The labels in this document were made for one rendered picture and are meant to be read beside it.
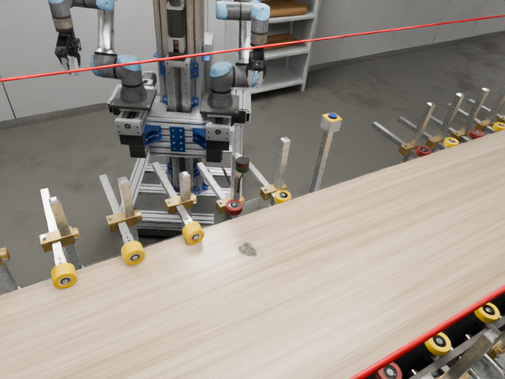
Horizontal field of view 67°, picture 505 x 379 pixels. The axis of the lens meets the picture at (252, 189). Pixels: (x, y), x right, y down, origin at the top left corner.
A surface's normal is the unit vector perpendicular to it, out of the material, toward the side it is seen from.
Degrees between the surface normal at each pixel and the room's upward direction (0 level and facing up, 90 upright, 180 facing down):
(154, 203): 0
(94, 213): 0
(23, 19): 90
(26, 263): 0
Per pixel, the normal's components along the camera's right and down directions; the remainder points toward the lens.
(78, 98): 0.50, 0.60
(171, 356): 0.08, -0.75
